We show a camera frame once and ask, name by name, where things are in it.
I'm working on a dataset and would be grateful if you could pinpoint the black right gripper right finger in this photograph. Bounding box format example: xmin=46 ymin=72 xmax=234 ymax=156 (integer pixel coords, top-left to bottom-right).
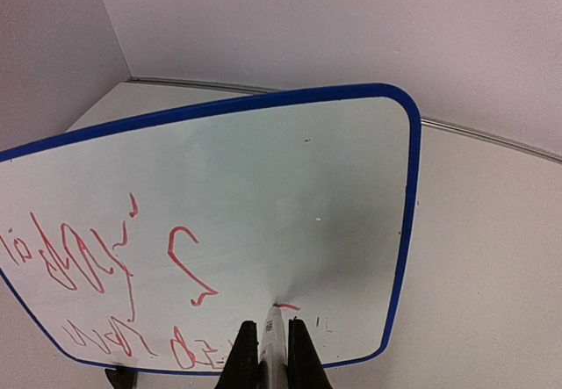
xmin=287 ymin=319 xmax=332 ymax=389

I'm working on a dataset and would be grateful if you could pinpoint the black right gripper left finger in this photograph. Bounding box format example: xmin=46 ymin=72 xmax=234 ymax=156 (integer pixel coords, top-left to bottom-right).
xmin=217 ymin=321 xmax=258 ymax=389

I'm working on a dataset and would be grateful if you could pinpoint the white marker pen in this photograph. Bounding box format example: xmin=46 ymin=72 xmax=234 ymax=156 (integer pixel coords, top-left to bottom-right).
xmin=258 ymin=305 xmax=289 ymax=389

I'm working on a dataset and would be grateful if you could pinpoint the left black whiteboard foot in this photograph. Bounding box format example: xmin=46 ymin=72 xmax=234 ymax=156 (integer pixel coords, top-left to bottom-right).
xmin=104 ymin=365 xmax=139 ymax=389

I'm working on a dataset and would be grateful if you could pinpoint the blue-framed whiteboard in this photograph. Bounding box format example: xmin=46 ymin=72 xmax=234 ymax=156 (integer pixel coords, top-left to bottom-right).
xmin=1 ymin=83 xmax=422 ymax=376

